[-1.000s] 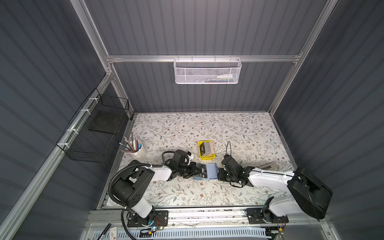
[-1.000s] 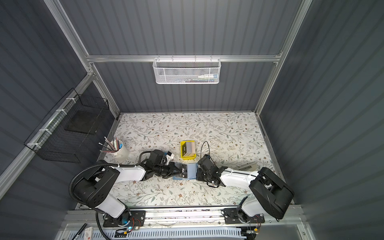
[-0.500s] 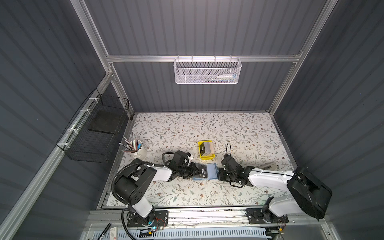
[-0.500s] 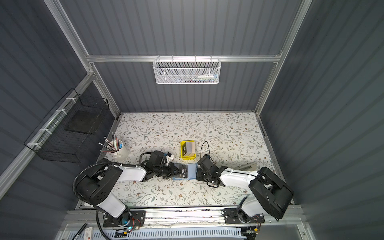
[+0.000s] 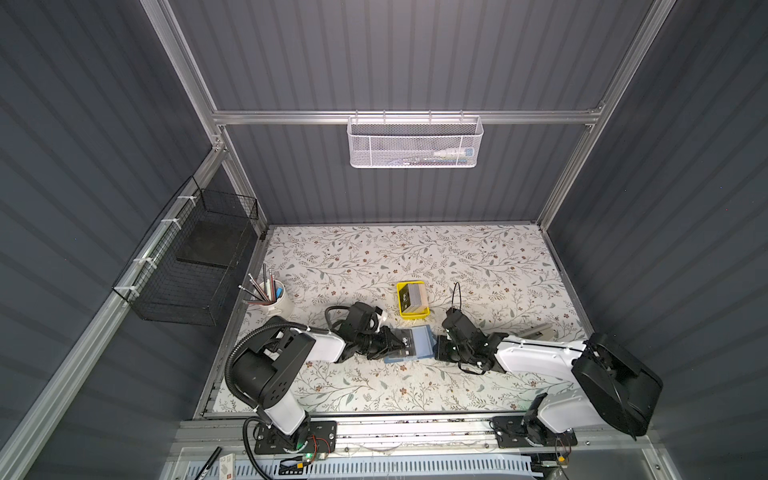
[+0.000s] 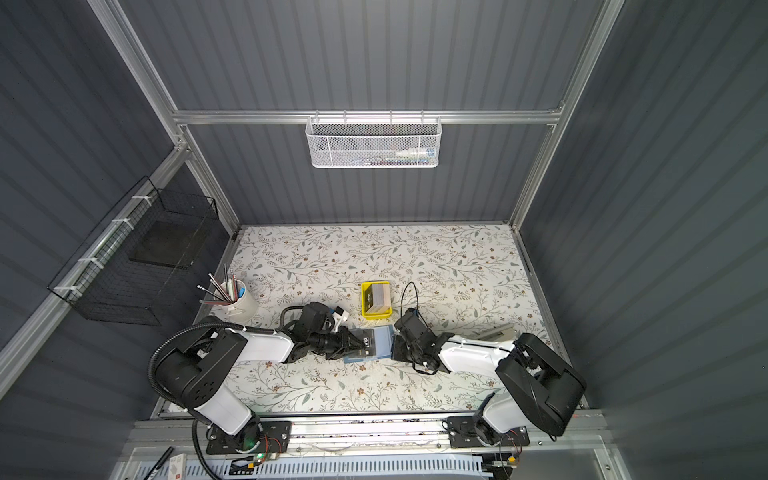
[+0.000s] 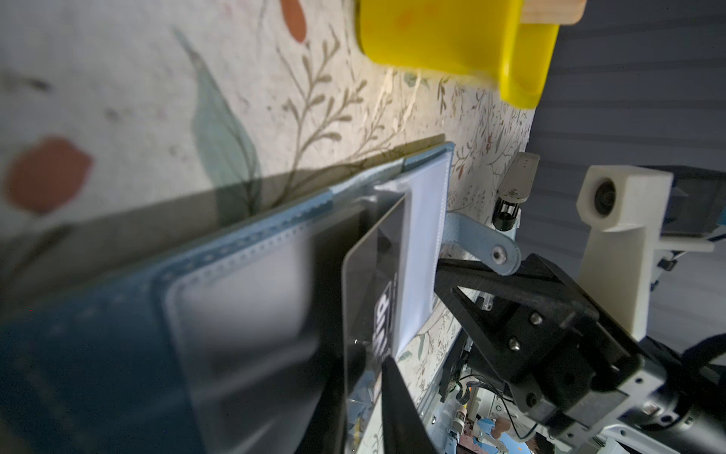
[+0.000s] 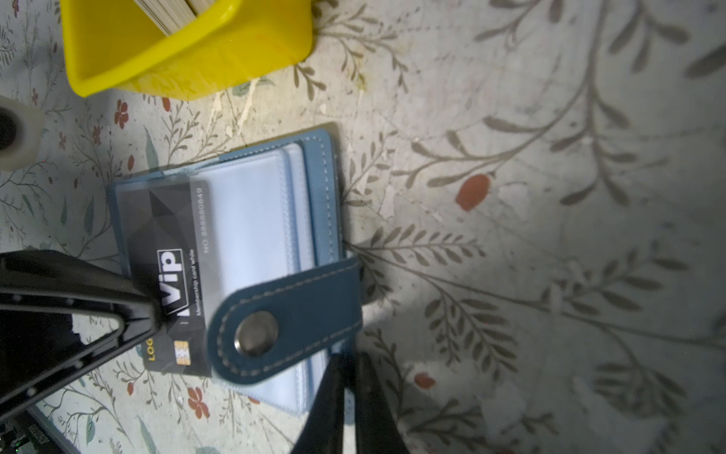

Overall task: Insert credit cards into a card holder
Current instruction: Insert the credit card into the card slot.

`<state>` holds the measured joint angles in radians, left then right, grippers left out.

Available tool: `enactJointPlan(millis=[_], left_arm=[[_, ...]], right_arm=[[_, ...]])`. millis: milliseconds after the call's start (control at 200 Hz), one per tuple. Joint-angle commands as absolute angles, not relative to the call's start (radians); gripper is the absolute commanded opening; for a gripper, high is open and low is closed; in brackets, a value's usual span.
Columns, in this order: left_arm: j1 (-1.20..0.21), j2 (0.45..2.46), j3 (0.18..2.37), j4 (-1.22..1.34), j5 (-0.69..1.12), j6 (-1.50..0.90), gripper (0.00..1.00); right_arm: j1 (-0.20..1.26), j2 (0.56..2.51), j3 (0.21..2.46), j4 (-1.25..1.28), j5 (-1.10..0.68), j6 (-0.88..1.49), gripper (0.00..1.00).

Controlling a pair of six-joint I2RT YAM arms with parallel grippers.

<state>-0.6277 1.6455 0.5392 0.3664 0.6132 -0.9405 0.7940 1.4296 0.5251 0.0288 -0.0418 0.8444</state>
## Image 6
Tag blue leather card holder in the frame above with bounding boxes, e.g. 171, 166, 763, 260
343, 325, 394, 363

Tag yellow plastic card tray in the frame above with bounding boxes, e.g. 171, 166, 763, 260
361, 280, 393, 320

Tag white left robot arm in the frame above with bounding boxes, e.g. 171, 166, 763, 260
147, 302, 366, 436

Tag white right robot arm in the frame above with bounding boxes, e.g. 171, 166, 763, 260
392, 308, 587, 446

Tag white pen cup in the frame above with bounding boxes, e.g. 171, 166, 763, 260
224, 278, 259, 321

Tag pens in cup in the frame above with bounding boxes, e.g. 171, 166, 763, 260
196, 274, 247, 306

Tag white tube in basket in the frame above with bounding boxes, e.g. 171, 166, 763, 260
369, 147, 438, 164

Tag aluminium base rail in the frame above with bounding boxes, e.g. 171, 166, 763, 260
120, 410, 615, 460

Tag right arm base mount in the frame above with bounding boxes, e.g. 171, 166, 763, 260
441, 415, 530, 449

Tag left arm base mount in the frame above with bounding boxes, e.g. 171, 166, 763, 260
206, 419, 293, 455

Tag black corrugated cable hose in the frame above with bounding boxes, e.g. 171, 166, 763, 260
147, 304, 307, 415

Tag white wire mesh basket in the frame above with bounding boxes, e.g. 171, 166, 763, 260
305, 114, 443, 169

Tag black wire mesh basket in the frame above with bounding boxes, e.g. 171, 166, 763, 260
48, 182, 219, 327

